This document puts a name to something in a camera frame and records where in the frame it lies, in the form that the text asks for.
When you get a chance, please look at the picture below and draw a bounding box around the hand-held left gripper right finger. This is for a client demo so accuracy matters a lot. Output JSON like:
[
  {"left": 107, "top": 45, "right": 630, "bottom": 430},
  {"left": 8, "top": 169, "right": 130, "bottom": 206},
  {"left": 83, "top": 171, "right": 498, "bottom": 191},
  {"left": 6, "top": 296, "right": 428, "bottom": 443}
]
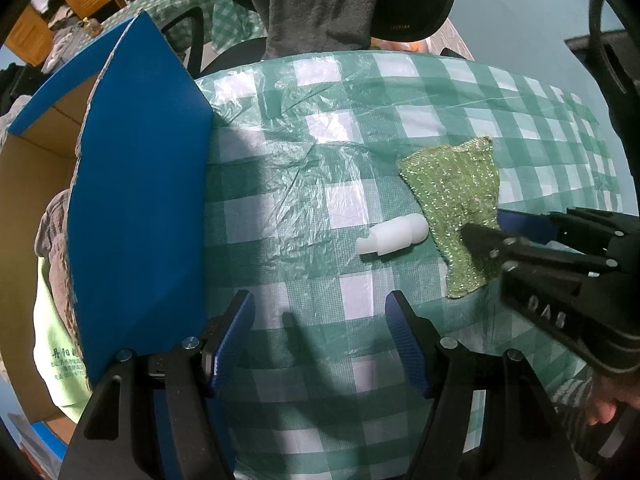
[{"left": 385, "top": 290, "right": 581, "bottom": 480}]

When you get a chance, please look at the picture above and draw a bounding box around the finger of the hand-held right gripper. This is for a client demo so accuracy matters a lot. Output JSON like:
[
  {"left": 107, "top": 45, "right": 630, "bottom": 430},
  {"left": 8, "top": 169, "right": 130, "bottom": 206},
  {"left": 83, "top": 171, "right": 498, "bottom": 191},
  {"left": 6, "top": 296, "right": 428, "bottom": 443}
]
[
  {"left": 496, "top": 207, "right": 640, "bottom": 253},
  {"left": 459, "top": 223, "right": 623, "bottom": 276}
]

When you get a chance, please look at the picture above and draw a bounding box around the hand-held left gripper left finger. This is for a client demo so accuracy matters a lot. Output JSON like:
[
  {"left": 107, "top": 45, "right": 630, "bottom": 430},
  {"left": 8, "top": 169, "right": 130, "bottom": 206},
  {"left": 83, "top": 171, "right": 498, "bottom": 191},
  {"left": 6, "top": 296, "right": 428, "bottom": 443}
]
[{"left": 59, "top": 290, "right": 257, "bottom": 480}]

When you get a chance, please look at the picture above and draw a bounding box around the green sparkly dish cloth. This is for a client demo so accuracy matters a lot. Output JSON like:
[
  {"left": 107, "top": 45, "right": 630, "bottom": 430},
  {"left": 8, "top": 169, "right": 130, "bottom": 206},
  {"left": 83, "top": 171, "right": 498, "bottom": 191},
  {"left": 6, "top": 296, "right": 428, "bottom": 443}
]
[{"left": 397, "top": 136, "right": 504, "bottom": 300}]

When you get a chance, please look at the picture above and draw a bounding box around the blue-edged cardboard box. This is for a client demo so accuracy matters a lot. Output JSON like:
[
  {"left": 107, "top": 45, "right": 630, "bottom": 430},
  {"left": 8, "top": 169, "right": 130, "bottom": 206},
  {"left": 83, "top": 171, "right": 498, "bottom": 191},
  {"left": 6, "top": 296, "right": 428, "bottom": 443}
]
[{"left": 0, "top": 10, "right": 215, "bottom": 423}]

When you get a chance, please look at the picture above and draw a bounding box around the light green printed cloth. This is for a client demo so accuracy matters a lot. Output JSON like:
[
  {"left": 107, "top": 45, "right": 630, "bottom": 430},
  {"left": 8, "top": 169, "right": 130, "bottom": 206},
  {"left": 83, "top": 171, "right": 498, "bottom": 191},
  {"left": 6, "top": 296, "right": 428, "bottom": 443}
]
[{"left": 32, "top": 255, "right": 94, "bottom": 424}]

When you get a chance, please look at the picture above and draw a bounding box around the grey-brown towel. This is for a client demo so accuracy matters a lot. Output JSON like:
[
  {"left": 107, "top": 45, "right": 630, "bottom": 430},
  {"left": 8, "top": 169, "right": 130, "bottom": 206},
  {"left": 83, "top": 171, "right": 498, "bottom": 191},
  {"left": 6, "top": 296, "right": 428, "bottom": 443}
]
[{"left": 32, "top": 189, "right": 81, "bottom": 342}]

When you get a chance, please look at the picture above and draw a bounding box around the person's right hand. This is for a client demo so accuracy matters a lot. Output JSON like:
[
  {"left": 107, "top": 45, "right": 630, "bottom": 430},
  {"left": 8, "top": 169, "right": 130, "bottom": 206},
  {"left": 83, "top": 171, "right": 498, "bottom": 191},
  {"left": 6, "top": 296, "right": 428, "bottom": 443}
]
[{"left": 582, "top": 374, "right": 632, "bottom": 427}]

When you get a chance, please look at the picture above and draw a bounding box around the white plastic object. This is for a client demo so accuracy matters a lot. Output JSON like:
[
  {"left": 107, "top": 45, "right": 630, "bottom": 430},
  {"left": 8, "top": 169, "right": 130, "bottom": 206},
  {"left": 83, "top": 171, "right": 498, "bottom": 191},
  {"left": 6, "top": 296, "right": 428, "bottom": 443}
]
[{"left": 356, "top": 212, "right": 430, "bottom": 257}]

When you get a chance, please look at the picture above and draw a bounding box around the striped grey cloth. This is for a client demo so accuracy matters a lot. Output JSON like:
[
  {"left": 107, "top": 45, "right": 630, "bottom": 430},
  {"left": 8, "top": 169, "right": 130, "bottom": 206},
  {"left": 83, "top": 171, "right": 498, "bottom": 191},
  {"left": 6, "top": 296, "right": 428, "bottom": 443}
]
[{"left": 550, "top": 377, "right": 601, "bottom": 456}]

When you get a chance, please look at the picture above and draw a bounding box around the green checkered plastic tablecloth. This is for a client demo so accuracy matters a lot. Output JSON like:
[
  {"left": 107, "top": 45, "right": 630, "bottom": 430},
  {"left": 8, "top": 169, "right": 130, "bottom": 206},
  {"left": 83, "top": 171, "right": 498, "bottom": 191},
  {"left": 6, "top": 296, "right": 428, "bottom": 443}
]
[{"left": 192, "top": 50, "right": 626, "bottom": 480}]

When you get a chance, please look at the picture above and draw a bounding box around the black stand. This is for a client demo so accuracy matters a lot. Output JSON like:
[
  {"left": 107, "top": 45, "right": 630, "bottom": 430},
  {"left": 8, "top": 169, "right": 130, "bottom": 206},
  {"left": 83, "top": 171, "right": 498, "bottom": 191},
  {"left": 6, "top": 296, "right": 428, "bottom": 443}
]
[{"left": 564, "top": 0, "right": 640, "bottom": 162}]

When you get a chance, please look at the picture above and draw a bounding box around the orange object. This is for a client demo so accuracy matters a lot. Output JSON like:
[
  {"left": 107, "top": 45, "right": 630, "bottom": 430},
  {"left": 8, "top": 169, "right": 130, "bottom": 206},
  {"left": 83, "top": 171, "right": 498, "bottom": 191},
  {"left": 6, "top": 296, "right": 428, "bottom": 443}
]
[{"left": 382, "top": 37, "right": 429, "bottom": 54}]

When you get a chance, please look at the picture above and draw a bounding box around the black office chair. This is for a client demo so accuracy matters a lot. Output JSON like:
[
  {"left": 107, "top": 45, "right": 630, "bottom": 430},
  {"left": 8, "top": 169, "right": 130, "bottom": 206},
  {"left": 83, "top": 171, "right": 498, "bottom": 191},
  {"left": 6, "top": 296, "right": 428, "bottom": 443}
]
[{"left": 160, "top": 0, "right": 463, "bottom": 77}]

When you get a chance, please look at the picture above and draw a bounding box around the dark grey fleece towel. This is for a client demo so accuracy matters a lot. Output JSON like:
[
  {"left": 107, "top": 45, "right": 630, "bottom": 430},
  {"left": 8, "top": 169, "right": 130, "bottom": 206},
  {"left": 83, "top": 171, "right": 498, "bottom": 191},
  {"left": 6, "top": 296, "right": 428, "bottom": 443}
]
[{"left": 240, "top": 0, "right": 383, "bottom": 61}]

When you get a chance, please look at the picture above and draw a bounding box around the pile of black clothes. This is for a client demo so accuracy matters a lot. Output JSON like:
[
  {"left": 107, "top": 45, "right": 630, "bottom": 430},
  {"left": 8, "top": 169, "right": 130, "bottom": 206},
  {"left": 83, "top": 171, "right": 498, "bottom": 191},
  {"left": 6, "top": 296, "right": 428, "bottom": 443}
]
[{"left": 0, "top": 62, "right": 46, "bottom": 117}]

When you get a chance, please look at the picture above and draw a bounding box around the pile of grey clothes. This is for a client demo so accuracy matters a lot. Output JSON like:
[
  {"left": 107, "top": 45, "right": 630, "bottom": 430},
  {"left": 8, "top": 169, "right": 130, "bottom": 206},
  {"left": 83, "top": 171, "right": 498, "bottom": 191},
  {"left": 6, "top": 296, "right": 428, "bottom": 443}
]
[{"left": 40, "top": 15, "right": 101, "bottom": 76}]

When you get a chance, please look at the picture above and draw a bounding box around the green checkered cloth tablecloth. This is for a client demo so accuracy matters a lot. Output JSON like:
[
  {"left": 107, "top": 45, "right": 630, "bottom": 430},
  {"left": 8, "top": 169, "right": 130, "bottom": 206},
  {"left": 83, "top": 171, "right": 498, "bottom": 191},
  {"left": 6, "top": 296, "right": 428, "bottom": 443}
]
[{"left": 97, "top": 0, "right": 266, "bottom": 57}]

